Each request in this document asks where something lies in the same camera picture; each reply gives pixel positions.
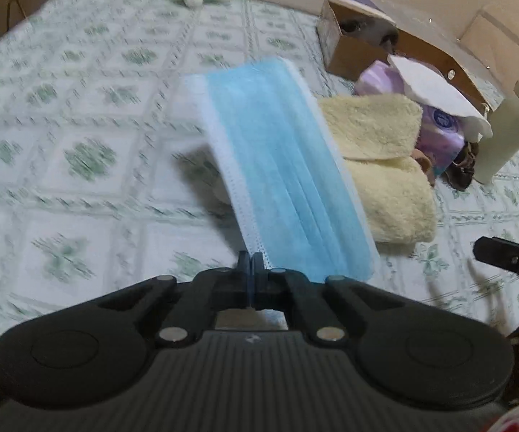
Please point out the blue face mask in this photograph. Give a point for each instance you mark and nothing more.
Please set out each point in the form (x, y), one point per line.
(277, 157)

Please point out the yellow fluffy towel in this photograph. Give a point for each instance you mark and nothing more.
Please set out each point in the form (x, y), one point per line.
(390, 189)

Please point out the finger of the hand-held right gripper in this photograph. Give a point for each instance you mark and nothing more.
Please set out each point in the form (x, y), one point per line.
(507, 254)

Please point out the purple tissue pack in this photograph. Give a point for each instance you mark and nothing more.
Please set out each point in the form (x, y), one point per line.
(439, 139)

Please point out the brown cardboard box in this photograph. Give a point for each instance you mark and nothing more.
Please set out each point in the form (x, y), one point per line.
(354, 56)

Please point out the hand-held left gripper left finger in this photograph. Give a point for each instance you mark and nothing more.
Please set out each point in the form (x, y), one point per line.
(244, 275)

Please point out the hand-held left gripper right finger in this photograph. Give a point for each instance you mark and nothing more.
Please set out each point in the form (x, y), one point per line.
(257, 275)

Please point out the green floral tablecloth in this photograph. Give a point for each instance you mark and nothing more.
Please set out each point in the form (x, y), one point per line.
(84, 99)

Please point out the cream white bottle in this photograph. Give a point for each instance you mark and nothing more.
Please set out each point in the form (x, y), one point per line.
(502, 139)

